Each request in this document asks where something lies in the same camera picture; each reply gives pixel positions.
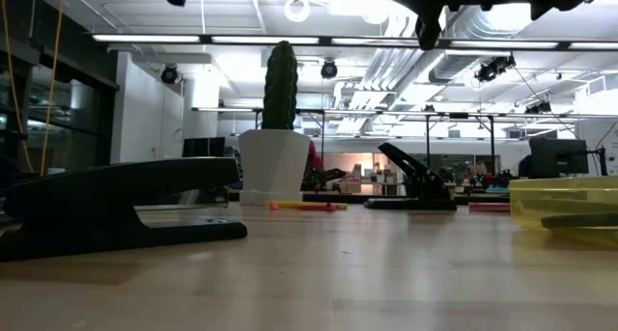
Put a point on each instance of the black ceiling projector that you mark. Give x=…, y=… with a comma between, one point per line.
x=492, y=69

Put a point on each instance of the black round ceiling speaker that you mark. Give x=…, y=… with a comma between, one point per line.
x=170, y=74
x=329, y=69

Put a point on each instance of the green cactus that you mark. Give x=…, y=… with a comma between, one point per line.
x=280, y=85

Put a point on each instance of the black hole punch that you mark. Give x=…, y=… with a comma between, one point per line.
x=420, y=186

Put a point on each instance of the black computer monitor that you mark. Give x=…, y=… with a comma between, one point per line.
x=203, y=147
x=557, y=157

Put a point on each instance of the red flat stick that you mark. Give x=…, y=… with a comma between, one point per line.
x=487, y=207

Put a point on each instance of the white hexagonal plant pot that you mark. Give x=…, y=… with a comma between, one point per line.
x=272, y=162

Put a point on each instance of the yellow transparent pencil case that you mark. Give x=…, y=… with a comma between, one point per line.
x=565, y=201

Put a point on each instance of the yellow highlighter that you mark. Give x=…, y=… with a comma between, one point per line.
x=289, y=204

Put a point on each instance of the ceiling light strip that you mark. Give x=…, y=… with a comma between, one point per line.
x=145, y=38

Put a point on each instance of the black stapler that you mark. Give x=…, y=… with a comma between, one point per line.
x=120, y=176

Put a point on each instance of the black metal table frame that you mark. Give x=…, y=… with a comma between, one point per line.
x=352, y=197

